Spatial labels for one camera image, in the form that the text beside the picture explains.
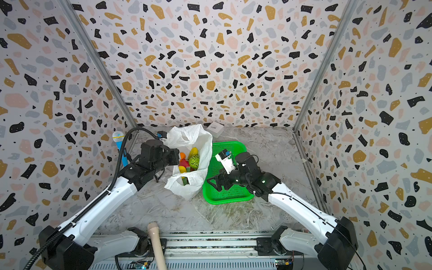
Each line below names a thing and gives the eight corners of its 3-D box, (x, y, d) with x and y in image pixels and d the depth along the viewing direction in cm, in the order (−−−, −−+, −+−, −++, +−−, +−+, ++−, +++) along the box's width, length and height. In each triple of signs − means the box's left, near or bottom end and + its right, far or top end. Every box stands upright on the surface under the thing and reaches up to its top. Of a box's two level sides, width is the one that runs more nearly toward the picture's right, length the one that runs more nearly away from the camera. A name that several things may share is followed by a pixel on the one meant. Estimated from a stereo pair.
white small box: (208, 130, 124) (208, 125, 120) (214, 125, 127) (214, 120, 124) (218, 135, 120) (218, 130, 117) (224, 129, 124) (224, 124, 121)
